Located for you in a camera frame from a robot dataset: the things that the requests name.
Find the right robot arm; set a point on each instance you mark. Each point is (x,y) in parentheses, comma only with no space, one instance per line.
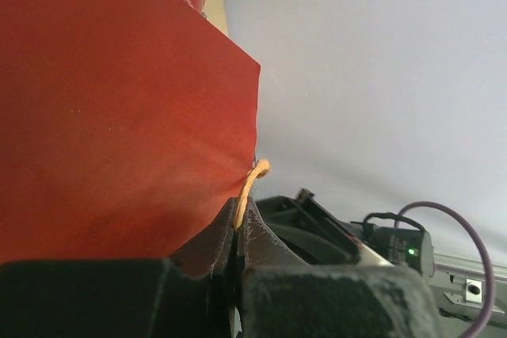
(317,237)

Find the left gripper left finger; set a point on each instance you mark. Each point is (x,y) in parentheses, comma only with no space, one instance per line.
(186,294)

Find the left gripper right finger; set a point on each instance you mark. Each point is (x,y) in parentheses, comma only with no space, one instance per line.
(284,296)

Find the red brown paper bag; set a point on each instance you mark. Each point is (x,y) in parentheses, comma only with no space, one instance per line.
(125,126)

